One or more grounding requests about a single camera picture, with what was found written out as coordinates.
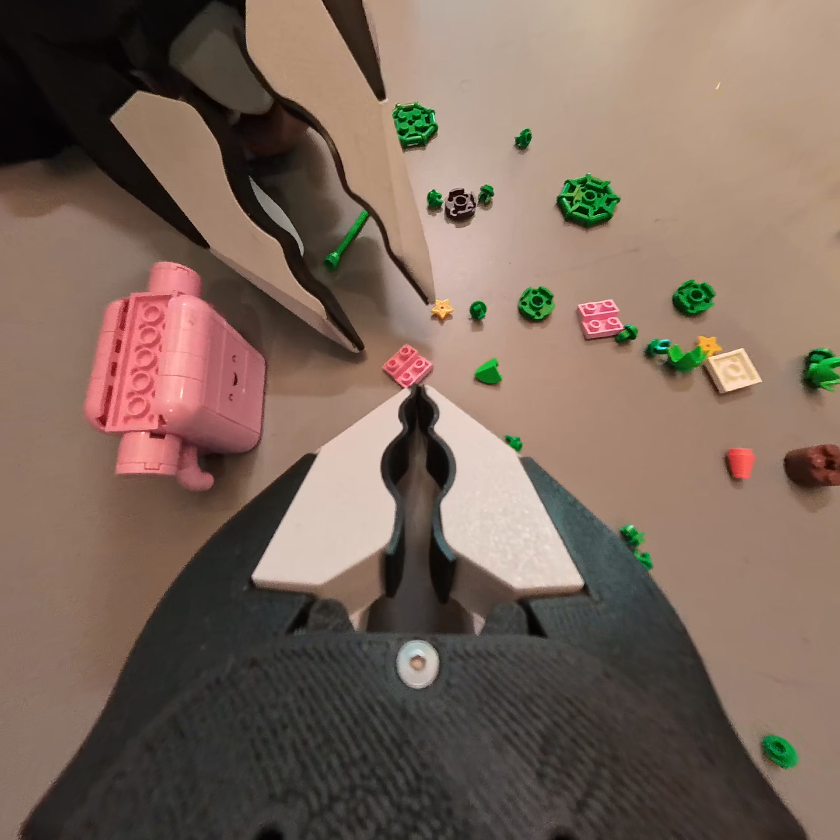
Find person's left forearm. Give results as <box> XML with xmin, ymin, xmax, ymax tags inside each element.
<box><xmin>0</xmin><ymin>0</ymin><xmax>112</xmax><ymax>165</ymax></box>

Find person's left hand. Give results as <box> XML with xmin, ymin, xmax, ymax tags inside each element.
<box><xmin>246</xmin><ymin>104</ymin><xmax>311</xmax><ymax>160</ymax></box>

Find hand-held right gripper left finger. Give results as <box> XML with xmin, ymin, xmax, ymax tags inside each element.
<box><xmin>251</xmin><ymin>386</ymin><xmax>424</xmax><ymax>631</ymax></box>

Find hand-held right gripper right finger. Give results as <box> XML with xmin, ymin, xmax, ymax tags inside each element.
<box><xmin>419</xmin><ymin>385</ymin><xmax>586</xmax><ymax>636</ymax></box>

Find pink toy brick body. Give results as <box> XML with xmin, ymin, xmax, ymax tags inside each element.
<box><xmin>84</xmin><ymin>261</ymin><xmax>266</xmax><ymax>493</ymax></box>

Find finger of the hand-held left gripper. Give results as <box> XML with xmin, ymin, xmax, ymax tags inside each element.
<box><xmin>110</xmin><ymin>91</ymin><xmax>366</xmax><ymax>355</ymax></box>
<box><xmin>244</xmin><ymin>0</ymin><xmax>437</xmax><ymax>307</ymax></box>

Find green spiky plant piece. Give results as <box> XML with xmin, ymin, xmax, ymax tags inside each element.
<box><xmin>801</xmin><ymin>347</ymin><xmax>840</xmax><ymax>393</ymax></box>

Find green toy rod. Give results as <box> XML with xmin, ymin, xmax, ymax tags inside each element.
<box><xmin>323</xmin><ymin>210</ymin><xmax>370</xmax><ymax>272</ymax></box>

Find brown round brick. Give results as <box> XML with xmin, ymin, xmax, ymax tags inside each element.
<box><xmin>782</xmin><ymin>444</ymin><xmax>840</xmax><ymax>487</ymax></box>

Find green round web plate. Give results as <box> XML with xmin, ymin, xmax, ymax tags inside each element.
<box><xmin>556</xmin><ymin>173</ymin><xmax>622</xmax><ymax>229</ymax></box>
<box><xmin>392</xmin><ymin>101</ymin><xmax>438</xmax><ymax>151</ymax></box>

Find small white studded plate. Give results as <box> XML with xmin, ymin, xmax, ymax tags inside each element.
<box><xmin>705</xmin><ymin>347</ymin><xmax>763</xmax><ymax>395</ymax></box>

